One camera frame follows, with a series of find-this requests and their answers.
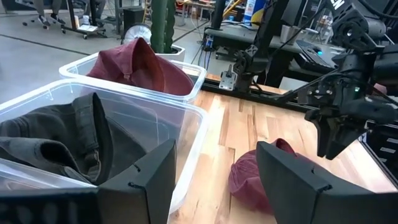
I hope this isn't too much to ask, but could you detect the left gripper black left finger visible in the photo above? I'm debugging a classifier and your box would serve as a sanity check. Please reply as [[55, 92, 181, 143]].
[[97, 138, 178, 224]]

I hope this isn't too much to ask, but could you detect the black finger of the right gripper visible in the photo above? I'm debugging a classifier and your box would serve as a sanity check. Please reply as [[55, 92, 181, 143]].
[[312, 118, 331, 158], [325, 123, 369, 161]]

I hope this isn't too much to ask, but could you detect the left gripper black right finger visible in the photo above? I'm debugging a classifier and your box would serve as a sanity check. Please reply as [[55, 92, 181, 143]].
[[256, 141, 333, 224]]

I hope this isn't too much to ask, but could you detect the maroon baseball cap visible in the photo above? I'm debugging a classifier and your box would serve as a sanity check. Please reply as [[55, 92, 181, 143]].
[[133, 55, 196, 96], [86, 37, 162, 90], [228, 138, 300, 216]]

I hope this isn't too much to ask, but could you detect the black keyboard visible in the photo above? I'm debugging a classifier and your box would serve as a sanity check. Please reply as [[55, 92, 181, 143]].
[[295, 39, 338, 75]]

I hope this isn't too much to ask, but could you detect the clear plastic bin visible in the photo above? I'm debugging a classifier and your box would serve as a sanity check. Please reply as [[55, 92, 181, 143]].
[[58, 51, 208, 104], [0, 78, 210, 224]]

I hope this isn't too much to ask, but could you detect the metal cup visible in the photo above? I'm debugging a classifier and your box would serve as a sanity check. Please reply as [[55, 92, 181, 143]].
[[279, 24, 293, 44]]

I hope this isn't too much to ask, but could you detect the grey cart top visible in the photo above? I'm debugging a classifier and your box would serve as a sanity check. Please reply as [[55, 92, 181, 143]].
[[203, 26, 343, 90]]

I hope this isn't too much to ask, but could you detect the blue and white container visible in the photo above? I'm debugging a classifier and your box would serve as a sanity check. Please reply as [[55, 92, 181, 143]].
[[243, 0, 266, 27]]

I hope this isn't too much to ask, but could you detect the black cart pole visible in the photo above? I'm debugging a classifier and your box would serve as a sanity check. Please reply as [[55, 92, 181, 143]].
[[211, 0, 226, 30]]

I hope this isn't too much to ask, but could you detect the green cactus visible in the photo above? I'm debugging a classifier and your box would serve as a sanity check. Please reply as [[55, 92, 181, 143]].
[[150, 0, 177, 54]]

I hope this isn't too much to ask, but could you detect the rolling desk base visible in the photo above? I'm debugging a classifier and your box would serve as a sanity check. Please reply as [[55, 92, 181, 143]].
[[60, 0, 108, 40]]

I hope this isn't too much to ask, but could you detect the black box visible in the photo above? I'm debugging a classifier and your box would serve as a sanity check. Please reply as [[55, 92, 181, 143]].
[[123, 6, 146, 32]]

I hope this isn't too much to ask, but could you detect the person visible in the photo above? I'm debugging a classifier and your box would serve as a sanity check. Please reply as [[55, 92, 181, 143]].
[[82, 0, 108, 27], [32, 0, 68, 27]]

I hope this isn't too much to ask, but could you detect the black table frame rail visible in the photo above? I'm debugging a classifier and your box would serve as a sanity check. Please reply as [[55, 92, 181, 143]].
[[198, 77, 398, 187]]

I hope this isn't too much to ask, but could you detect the silver metal bracket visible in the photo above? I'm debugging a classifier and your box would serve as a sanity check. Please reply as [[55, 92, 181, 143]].
[[218, 64, 239, 92]]

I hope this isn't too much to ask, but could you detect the cable bundle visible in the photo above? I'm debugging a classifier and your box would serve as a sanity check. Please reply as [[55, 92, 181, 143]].
[[191, 32, 217, 72]]

